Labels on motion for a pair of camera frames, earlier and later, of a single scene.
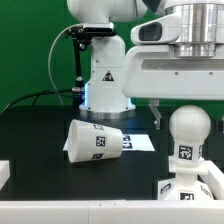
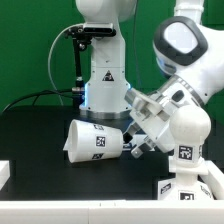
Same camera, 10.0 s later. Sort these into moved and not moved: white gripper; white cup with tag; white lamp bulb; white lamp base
Moved: white gripper
Not moved: white lamp bulb; white cup with tag; white lamp base
